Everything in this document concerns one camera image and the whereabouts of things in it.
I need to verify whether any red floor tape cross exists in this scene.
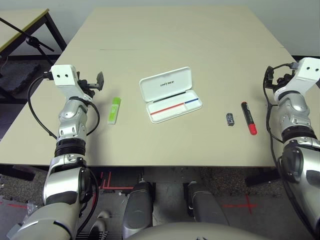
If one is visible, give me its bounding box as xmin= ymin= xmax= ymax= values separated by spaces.
xmin=222 ymin=193 xmax=258 ymax=215

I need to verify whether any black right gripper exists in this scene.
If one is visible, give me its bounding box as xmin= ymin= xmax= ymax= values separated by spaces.
xmin=265 ymin=65 xmax=294 ymax=92

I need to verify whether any white plastic pencil case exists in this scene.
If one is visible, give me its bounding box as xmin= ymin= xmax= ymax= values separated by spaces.
xmin=138 ymin=66 xmax=203 ymax=124

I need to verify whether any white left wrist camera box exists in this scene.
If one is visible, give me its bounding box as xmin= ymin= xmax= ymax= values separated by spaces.
xmin=50 ymin=64 xmax=92 ymax=101

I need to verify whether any black marker with red cap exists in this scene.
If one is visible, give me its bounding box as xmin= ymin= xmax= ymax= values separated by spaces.
xmin=240 ymin=101 xmax=258 ymax=136

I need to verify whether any black table foot bar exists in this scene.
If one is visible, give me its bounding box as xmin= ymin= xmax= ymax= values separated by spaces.
xmin=0 ymin=164 xmax=36 ymax=182
xmin=244 ymin=169 xmax=281 ymax=187

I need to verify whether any black tripod stand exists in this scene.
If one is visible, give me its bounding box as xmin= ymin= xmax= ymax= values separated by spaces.
xmin=0 ymin=17 xmax=55 ymax=66

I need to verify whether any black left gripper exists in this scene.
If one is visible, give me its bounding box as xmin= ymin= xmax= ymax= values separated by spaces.
xmin=76 ymin=71 xmax=105 ymax=101

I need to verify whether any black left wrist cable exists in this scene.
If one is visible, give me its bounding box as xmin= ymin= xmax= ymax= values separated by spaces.
xmin=27 ymin=71 xmax=101 ymax=140

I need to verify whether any beige robot torso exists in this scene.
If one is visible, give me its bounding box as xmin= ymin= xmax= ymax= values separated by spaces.
xmin=122 ymin=222 xmax=266 ymax=240

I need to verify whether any dark foam floor mat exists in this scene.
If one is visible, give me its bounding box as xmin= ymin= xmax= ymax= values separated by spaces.
xmin=0 ymin=61 xmax=42 ymax=95

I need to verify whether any green highlighter pen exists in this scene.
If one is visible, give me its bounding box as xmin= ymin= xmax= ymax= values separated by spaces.
xmin=107 ymin=97 xmax=122 ymax=125

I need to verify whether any beige side table black frame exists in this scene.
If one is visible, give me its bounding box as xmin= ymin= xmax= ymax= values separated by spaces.
xmin=0 ymin=8 xmax=68 ymax=101

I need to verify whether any grey robot right leg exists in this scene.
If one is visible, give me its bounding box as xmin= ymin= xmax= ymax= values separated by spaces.
xmin=183 ymin=181 xmax=230 ymax=226

